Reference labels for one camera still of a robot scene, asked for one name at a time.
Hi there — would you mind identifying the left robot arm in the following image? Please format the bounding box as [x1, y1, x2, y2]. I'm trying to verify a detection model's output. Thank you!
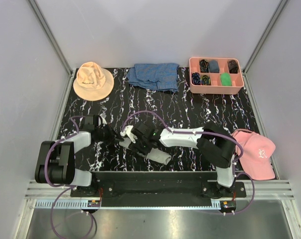
[34, 115, 123, 197]

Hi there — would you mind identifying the pink baseball cap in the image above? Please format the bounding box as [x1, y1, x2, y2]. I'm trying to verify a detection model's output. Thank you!
[232, 129, 276, 181]

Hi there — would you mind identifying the pink compartment tray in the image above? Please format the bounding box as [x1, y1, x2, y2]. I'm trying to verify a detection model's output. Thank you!
[189, 57, 244, 95]

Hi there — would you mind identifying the green rolled sock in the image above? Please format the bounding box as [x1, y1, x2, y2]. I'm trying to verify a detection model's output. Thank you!
[220, 73, 232, 87]

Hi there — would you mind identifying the orange bucket hat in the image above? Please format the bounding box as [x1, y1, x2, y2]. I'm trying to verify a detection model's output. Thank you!
[73, 62, 114, 101]

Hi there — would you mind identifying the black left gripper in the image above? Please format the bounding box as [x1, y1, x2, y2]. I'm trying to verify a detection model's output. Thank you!
[95, 122, 124, 146]

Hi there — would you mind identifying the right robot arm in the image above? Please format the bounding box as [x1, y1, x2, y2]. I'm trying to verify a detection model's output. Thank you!
[119, 123, 237, 198]

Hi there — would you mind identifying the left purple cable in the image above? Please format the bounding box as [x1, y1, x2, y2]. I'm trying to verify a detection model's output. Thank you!
[44, 116, 98, 237]

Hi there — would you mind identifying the dark brown rolled sock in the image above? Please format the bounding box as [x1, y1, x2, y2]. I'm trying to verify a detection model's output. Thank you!
[227, 60, 239, 74]

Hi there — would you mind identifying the grey cloth napkin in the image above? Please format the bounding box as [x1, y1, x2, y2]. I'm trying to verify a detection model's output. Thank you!
[119, 138, 172, 165]

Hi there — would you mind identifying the blue grey rolled sock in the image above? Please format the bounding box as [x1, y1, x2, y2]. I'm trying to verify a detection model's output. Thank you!
[209, 60, 220, 73]

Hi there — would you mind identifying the aluminium front rail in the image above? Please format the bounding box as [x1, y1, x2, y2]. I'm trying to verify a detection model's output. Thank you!
[25, 180, 294, 210]

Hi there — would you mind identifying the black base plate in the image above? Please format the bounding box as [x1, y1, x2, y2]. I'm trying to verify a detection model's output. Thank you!
[70, 171, 247, 199]

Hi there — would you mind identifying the black patterned sock top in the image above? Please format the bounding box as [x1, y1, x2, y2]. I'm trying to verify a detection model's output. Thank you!
[199, 59, 209, 73]

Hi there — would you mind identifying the yellow patterned rolled sock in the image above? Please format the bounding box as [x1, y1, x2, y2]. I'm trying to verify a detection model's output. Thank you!
[201, 75, 211, 86]

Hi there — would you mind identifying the purple cable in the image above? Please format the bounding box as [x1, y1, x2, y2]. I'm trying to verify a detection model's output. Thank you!
[44, 116, 98, 237]
[121, 111, 256, 215]

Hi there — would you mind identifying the blue checkered cloth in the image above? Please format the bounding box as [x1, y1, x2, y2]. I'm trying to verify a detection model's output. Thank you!
[127, 63, 179, 93]

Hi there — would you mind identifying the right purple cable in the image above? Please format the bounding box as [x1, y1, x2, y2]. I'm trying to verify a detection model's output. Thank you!
[121, 111, 256, 215]

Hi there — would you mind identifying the blue dotted rolled sock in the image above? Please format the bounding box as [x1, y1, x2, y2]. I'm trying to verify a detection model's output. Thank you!
[191, 73, 201, 85]

